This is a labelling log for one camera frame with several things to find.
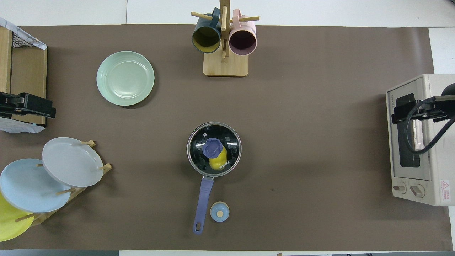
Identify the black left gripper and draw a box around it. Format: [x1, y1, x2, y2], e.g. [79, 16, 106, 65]
[0, 92, 56, 119]

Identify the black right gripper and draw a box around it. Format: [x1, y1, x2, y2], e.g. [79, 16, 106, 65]
[392, 98, 455, 124]

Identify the glass lid blue knob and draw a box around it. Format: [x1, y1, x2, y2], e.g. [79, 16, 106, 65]
[187, 122, 242, 177]

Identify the grey plate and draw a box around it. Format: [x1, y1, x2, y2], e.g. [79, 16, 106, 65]
[42, 137, 104, 188]

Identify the light blue plate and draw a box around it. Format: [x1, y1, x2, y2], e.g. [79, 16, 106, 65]
[0, 159, 71, 213]

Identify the mint green plate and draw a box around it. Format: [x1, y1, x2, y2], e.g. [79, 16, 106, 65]
[96, 51, 155, 106]

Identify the wooden plate rack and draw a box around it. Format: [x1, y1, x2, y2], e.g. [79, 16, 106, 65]
[15, 140, 113, 227]

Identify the yellow plate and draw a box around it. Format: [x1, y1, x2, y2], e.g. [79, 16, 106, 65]
[0, 192, 35, 242]

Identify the white crumpled paper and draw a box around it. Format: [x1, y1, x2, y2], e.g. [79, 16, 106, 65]
[0, 117, 46, 134]

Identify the beige toaster oven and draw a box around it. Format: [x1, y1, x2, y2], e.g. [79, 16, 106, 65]
[386, 74, 455, 206]

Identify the brown table mat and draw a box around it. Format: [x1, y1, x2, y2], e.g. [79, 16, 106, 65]
[0, 24, 453, 251]

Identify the pink ribbed mug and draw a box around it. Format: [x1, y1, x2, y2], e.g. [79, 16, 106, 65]
[229, 9, 257, 56]

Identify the dark teal mug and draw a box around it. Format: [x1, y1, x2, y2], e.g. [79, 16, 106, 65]
[192, 8, 222, 54]

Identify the wooden mug tree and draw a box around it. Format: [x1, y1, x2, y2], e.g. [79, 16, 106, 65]
[191, 0, 260, 77]

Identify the dark blue saucepan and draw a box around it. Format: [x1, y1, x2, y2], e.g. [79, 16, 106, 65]
[187, 122, 242, 235]

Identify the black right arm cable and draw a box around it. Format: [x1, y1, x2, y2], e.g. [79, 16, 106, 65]
[405, 96, 455, 154]

